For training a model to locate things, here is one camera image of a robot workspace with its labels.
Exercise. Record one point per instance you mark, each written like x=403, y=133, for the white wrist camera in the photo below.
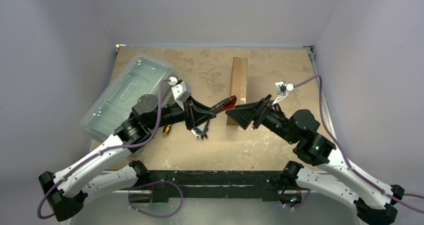
x=181, y=91
x=282, y=90

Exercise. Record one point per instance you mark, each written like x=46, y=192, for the yellow black screwdriver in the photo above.
x=166, y=129

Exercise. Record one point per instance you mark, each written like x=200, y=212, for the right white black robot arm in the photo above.
x=373, y=201

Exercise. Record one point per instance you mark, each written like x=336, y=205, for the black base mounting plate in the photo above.
x=266, y=185

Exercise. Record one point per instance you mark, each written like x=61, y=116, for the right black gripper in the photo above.
x=262, y=111

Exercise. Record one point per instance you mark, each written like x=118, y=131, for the aluminium frame rail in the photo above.
x=162, y=185

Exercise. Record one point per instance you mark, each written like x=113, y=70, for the blue handled pliers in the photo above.
x=203, y=132

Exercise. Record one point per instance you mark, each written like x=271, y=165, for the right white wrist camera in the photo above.
x=282, y=90

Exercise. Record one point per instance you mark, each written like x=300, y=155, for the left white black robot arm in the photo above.
x=68, y=190

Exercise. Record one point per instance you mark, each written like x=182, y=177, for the silver wrench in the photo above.
x=196, y=134

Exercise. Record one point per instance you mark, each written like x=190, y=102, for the red utility knife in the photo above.
x=224, y=105

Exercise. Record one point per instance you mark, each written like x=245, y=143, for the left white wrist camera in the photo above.
x=181, y=91

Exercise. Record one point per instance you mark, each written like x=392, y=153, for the brown cardboard express box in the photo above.
x=238, y=80

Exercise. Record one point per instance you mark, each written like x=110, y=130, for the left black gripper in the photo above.
x=195, y=112

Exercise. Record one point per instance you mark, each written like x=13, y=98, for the clear plastic storage bin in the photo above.
x=140, y=76

